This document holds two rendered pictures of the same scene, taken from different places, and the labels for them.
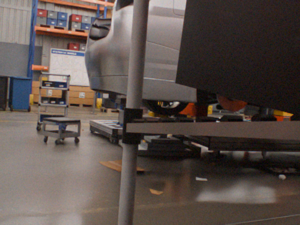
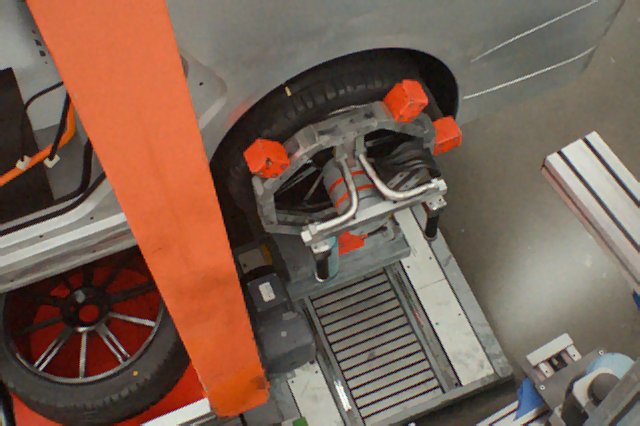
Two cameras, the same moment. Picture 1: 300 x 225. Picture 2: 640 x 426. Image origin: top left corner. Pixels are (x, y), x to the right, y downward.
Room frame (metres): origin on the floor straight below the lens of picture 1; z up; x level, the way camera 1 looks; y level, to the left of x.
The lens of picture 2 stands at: (6.05, -0.23, 3.23)
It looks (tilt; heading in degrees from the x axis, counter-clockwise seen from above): 62 degrees down; 179
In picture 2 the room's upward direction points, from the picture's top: 3 degrees counter-clockwise
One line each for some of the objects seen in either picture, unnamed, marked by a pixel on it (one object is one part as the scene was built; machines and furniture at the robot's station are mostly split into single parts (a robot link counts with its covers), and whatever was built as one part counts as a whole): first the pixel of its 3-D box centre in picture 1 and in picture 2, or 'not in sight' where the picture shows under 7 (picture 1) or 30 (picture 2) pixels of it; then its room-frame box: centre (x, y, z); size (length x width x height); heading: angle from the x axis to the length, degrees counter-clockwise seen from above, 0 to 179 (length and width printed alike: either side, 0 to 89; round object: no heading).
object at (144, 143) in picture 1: (161, 145); (328, 235); (4.52, -0.18, 0.13); 0.50 x 0.36 x 0.10; 108
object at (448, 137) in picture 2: not in sight; (442, 136); (4.57, 0.18, 0.85); 0.09 x 0.08 x 0.07; 108
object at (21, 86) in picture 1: (19, 93); not in sight; (9.88, 3.77, 0.49); 0.64 x 0.54 x 0.97; 33
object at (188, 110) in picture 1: (194, 103); not in sight; (4.87, -0.60, 0.69); 0.52 x 0.17 x 0.35; 18
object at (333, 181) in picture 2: not in sight; (355, 193); (4.75, -0.10, 0.85); 0.21 x 0.14 x 0.14; 18
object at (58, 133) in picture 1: (62, 130); not in sight; (4.88, 1.22, 0.17); 0.43 x 0.36 x 0.34; 148
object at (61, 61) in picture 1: (72, 80); not in sight; (10.49, 2.41, 0.98); 1.50 x 0.50 x 1.95; 116
